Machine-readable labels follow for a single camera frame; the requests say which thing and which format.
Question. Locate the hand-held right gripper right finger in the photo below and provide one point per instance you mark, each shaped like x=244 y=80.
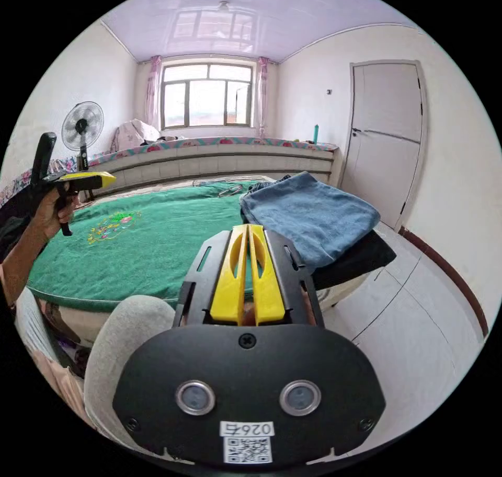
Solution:
x=267 y=289

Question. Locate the white door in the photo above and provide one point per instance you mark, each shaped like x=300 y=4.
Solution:
x=386 y=140

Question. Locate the standing fan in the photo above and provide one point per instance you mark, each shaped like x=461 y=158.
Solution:
x=83 y=126

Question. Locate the teal bottle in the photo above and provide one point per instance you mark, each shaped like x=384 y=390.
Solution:
x=316 y=132

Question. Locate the person's left forearm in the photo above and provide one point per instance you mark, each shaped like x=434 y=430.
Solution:
x=21 y=261

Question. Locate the sleeping platform with floral sheet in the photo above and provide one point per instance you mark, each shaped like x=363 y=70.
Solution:
x=235 y=160

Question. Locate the person's left hand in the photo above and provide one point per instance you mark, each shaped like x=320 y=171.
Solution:
x=49 y=210

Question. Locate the bed with green quilt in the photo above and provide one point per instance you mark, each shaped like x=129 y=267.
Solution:
x=157 y=246

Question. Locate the blue jeans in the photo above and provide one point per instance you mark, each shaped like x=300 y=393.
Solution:
x=313 y=218

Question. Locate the folded pale quilt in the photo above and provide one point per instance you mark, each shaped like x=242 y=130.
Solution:
x=135 y=134

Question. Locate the ceiling lamp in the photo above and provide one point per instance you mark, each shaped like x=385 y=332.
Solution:
x=224 y=7

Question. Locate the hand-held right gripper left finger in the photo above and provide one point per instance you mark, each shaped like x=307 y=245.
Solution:
x=227 y=289

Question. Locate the window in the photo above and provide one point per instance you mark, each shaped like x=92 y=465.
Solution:
x=207 y=95

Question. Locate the person's body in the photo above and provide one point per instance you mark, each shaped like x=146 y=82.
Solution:
x=117 y=351

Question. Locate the pink curtain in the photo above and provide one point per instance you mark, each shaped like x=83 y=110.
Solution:
x=153 y=89
x=262 y=93

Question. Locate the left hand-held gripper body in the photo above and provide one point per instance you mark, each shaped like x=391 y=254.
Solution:
x=84 y=184

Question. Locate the black garment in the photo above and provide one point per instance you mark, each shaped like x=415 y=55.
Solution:
x=362 y=258

